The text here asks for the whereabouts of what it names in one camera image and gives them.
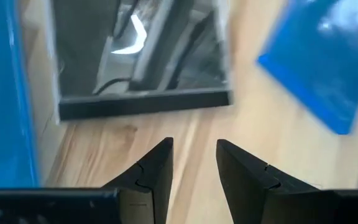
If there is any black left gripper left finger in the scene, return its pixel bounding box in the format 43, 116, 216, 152
102, 137, 175, 224

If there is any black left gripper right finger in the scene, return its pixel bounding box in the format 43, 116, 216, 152
215, 138, 337, 224

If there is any black clear jewel case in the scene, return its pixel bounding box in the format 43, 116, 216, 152
47, 0, 232, 125

